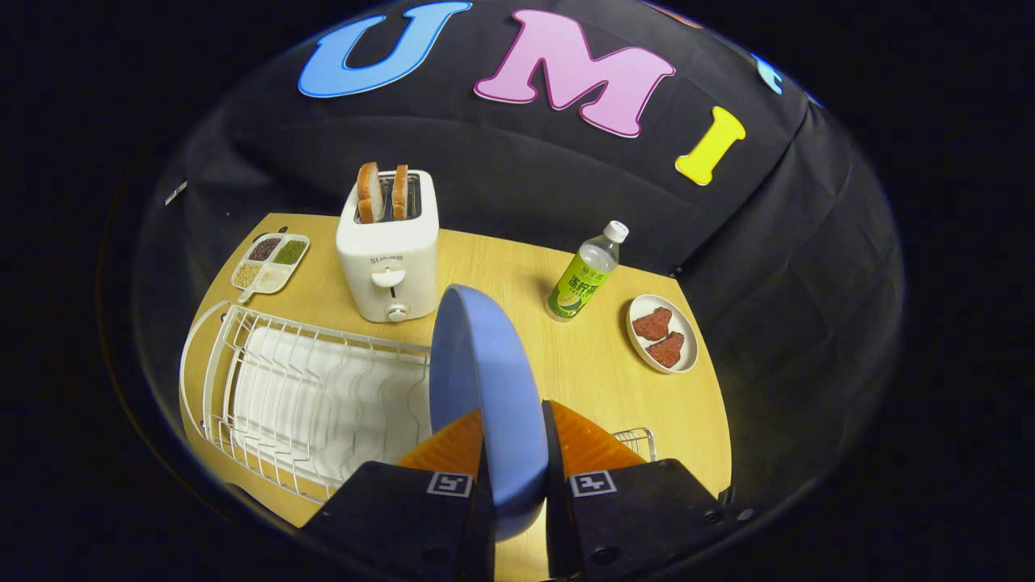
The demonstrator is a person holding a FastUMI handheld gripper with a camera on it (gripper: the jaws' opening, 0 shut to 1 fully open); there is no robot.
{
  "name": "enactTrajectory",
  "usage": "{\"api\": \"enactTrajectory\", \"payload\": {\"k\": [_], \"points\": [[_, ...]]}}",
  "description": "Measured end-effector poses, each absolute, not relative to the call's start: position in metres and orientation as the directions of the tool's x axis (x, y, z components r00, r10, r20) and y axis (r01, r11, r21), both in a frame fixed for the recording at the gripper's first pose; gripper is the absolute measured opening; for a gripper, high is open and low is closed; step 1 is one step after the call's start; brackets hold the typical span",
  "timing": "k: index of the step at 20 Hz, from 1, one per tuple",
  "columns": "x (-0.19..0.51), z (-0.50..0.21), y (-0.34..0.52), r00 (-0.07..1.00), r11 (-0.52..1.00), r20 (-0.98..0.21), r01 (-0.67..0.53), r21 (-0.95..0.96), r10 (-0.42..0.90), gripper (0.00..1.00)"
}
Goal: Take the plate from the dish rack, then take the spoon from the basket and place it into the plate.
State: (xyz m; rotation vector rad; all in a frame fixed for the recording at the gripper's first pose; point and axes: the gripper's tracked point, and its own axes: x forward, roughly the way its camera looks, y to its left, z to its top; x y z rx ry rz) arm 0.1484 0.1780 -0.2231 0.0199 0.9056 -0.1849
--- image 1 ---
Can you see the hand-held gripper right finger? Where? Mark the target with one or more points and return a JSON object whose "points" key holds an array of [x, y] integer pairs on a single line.
{"points": [[555, 517]]}

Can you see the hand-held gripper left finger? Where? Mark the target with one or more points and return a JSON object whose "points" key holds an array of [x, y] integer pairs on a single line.
{"points": [[388, 517]]}

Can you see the blue plate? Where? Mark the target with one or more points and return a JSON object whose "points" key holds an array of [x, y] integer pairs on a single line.
{"points": [[485, 380]]}

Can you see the small white plate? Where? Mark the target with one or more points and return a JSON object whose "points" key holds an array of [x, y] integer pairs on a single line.
{"points": [[690, 339]]}

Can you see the red meat piece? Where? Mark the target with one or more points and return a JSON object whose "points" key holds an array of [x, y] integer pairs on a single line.
{"points": [[665, 349], [652, 323]]}

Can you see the green label drink bottle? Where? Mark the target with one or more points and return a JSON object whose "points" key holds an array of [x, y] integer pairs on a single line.
{"points": [[578, 283]]}

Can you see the white toaster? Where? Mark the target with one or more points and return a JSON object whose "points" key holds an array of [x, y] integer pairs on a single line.
{"points": [[388, 250]]}

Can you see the divided grain tray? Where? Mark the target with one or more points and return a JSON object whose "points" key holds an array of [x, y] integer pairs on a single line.
{"points": [[271, 275]]}

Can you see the toast bread slice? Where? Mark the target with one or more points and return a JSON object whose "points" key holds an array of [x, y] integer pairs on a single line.
{"points": [[369, 194], [399, 192]]}

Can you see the black backdrop cloth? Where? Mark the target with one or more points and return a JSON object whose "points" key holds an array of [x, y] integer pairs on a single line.
{"points": [[501, 162]]}

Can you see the small white tag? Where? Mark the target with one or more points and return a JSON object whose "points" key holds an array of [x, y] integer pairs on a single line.
{"points": [[175, 192]]}

